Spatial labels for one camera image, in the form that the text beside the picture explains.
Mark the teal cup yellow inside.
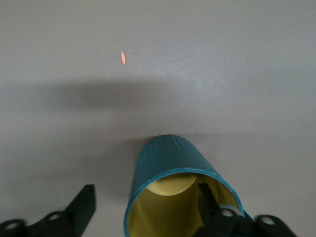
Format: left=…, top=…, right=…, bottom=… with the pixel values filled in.
left=123, top=134, right=254, bottom=237

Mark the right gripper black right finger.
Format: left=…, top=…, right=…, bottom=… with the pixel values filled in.
left=195, top=182, right=289, bottom=237

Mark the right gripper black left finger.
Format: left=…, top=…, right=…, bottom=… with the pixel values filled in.
left=0, top=184, right=96, bottom=237

